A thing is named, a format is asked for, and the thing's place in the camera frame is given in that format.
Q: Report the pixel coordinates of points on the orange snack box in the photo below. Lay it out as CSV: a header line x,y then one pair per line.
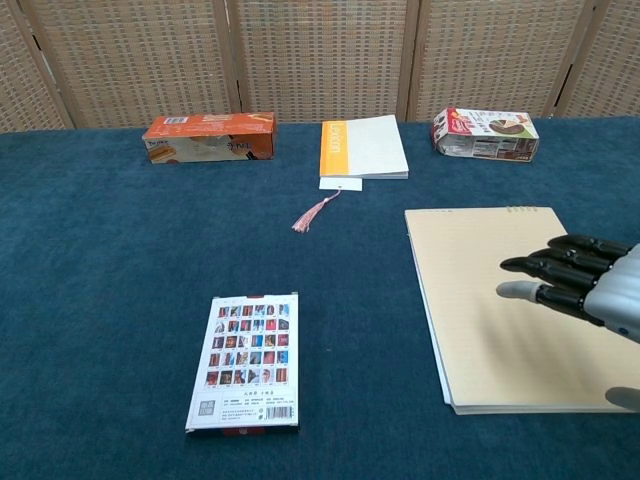
x,y
210,145

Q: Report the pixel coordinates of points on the orange and white notebook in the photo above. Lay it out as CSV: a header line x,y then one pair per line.
x,y
375,147

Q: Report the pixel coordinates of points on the white postcard box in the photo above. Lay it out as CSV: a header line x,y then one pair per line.
x,y
245,350

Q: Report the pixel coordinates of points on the dark teal blue tablecloth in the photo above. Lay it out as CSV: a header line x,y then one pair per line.
x,y
125,240

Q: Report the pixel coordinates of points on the book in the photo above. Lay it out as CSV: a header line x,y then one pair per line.
x,y
475,260

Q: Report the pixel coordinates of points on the wicker screen panel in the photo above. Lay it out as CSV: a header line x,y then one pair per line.
x,y
500,60
135,60
610,75
20,90
320,60

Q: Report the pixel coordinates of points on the white bookmark with pink tassel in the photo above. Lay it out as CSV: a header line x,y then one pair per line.
x,y
340,183

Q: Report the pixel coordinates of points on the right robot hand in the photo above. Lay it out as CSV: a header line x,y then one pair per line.
x,y
575,290

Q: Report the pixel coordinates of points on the red and white cake box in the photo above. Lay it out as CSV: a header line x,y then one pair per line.
x,y
480,140

